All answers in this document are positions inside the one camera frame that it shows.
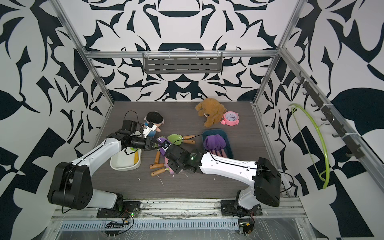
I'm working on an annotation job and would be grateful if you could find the purple shovel pink handle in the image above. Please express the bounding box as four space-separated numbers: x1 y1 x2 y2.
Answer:
216 135 228 158
157 137 174 175
204 135 217 155

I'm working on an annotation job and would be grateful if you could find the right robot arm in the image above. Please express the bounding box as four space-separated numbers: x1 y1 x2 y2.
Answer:
161 143 282 218

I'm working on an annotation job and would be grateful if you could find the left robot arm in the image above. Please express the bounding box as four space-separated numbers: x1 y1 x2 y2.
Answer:
48 133 155 213

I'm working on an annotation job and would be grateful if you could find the white storage box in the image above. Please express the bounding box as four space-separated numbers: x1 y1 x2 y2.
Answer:
110 148 142 172

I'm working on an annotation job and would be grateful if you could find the teal storage box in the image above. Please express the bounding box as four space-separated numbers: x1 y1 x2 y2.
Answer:
202 129 234 159

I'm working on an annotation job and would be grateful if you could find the plush doll black hair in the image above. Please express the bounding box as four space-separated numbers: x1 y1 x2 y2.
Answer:
144 112 165 133

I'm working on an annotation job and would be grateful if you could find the brown plush dog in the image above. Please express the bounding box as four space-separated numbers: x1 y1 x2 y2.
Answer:
195 98 227 128

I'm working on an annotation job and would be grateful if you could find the pink alarm clock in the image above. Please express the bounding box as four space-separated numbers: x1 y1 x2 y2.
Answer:
221 111 240 126

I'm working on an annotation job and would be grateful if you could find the grey wall shelf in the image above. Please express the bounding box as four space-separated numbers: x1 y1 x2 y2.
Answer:
143 51 223 74

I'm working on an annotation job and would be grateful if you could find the grey hook rail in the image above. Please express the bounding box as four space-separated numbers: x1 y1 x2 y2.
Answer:
298 71 384 191

